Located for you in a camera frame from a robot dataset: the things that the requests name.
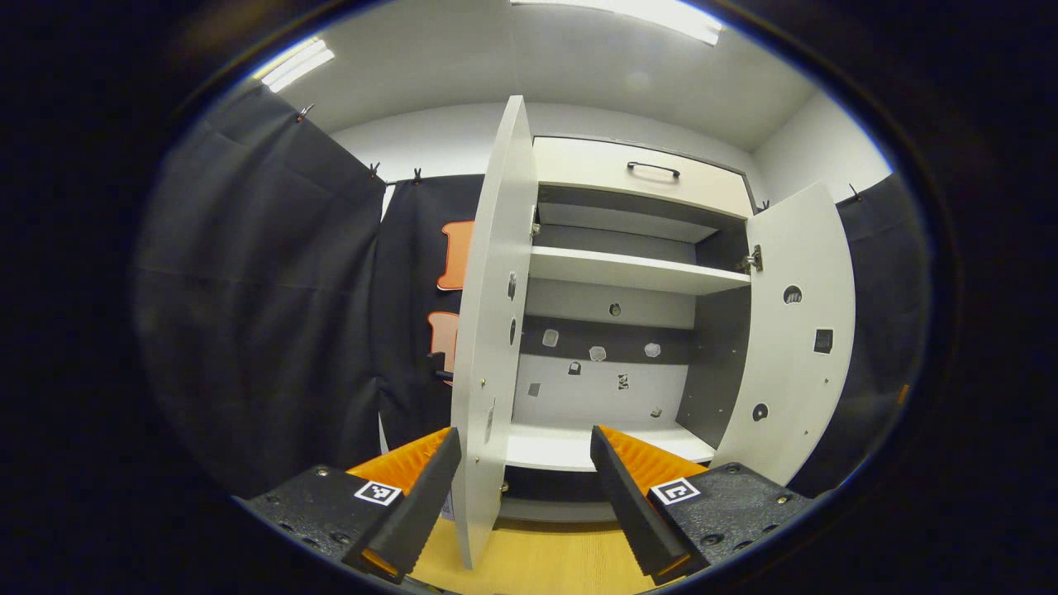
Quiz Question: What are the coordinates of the narrow ceiling light strip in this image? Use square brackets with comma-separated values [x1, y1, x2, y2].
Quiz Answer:
[252, 37, 337, 93]

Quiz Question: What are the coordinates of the beige door with headphones sticker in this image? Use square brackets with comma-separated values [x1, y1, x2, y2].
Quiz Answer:
[711, 179, 857, 488]

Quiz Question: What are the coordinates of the beige double-door shoe cabinet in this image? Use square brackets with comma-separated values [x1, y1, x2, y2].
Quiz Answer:
[496, 135, 761, 526]

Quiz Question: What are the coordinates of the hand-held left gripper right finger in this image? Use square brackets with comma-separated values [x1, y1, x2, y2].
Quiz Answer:
[589, 426, 815, 586]

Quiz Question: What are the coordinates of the beige door with camera sticker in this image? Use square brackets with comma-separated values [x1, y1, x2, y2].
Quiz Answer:
[428, 95, 540, 571]

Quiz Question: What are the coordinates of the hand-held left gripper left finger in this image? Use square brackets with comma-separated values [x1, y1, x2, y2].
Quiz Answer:
[240, 426, 464, 586]

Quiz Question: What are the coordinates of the large ceiling light panel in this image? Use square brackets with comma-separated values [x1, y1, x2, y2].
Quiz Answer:
[508, 0, 724, 46]

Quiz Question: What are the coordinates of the black backdrop cloth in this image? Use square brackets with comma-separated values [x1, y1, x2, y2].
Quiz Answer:
[132, 83, 931, 501]

